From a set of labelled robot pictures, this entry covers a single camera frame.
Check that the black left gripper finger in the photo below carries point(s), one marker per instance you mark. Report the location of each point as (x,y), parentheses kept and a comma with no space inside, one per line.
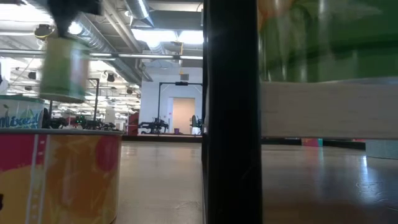
(66,26)

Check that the apple label tin can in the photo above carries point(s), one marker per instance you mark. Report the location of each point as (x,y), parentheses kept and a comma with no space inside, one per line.
(63,71)

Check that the mixed fruit label tin can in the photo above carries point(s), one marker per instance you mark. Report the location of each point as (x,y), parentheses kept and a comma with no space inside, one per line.
(18,115)

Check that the yellow red fruit tin can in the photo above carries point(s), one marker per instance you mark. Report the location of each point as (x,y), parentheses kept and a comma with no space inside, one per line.
(77,174)

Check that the pears label tin can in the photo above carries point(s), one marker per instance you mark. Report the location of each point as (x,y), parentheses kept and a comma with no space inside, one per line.
(335,46)

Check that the red cup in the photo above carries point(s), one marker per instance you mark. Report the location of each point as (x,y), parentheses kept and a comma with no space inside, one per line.
(311,142)

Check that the teal tin can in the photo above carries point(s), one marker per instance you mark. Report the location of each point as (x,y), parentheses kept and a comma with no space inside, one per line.
(382,149)

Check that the black background robot arm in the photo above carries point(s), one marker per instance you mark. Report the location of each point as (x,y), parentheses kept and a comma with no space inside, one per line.
(154,126)

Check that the wooden shelf board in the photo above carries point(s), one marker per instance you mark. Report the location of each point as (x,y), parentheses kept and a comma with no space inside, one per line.
(326,112)

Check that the black ceiling spotlight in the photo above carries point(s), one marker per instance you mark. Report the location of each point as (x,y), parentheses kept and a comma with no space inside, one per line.
(110,77)
(32,75)

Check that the long ceiling light bar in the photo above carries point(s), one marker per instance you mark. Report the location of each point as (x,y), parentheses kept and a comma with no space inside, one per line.
(140,56)

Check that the background robot station clutter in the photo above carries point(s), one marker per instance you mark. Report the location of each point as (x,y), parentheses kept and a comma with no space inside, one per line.
(93,125)

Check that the red background cabinet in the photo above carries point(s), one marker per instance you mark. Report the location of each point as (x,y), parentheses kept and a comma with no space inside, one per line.
(133,124)

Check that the beige background door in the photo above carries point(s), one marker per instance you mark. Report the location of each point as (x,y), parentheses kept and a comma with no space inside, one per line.
(183,115)

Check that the ribbed silver ceiling duct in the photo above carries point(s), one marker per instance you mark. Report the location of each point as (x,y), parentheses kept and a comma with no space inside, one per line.
(105,46)

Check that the smooth silver ceiling duct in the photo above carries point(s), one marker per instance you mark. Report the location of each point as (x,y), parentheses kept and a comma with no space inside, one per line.
(140,9)

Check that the grey wall vent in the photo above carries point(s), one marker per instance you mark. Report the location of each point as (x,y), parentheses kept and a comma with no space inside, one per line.
(184,76)

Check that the black table frame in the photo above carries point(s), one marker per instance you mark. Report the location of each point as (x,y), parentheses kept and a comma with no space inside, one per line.
(155,138)

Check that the black shelf side frame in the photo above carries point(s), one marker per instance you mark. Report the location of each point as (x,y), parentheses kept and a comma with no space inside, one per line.
(233,109)

